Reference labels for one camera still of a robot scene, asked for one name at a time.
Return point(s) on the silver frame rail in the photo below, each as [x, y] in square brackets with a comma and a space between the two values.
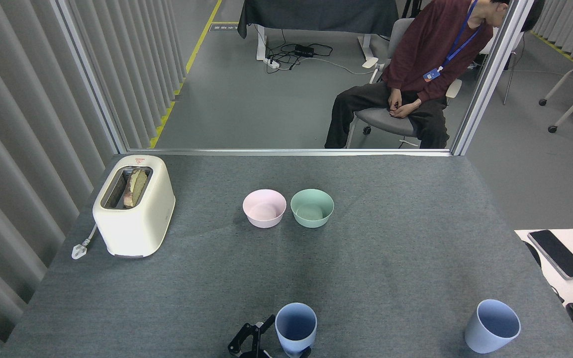
[266, 152]

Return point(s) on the silver frame post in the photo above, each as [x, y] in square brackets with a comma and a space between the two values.
[92, 84]
[490, 74]

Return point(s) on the green bowl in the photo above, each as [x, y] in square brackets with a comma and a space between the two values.
[312, 220]

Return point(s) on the blue cup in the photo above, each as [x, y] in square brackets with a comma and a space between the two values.
[483, 338]
[294, 343]

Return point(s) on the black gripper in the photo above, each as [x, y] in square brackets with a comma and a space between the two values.
[254, 355]

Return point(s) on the table with black cloth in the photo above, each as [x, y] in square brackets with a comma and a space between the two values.
[316, 15]

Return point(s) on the person's left hand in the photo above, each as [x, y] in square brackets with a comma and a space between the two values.
[408, 109]

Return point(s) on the black smartphone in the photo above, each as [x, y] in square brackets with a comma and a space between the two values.
[558, 253]

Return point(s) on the white power strip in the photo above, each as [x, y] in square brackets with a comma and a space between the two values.
[272, 62]

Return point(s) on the blue id badge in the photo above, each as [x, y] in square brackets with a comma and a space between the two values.
[431, 74]

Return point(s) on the person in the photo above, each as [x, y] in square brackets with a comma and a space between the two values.
[430, 44]

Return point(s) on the white plastic chair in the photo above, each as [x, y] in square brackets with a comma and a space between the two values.
[513, 64]

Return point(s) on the grey office chair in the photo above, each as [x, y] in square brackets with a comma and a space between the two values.
[391, 124]

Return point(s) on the toasted bread slice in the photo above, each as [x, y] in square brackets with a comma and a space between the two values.
[136, 188]

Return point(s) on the black power adapter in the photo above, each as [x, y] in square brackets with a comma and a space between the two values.
[304, 50]

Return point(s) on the person's right hand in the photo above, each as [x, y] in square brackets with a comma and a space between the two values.
[395, 102]

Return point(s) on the cream white toaster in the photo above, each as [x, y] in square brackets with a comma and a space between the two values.
[135, 228]

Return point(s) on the pink bowl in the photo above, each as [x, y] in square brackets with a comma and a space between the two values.
[264, 220]

